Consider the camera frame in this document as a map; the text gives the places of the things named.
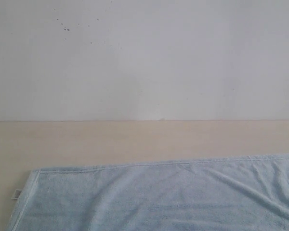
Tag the light blue fluffy towel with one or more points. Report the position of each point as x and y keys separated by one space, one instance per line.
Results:
x=248 y=193

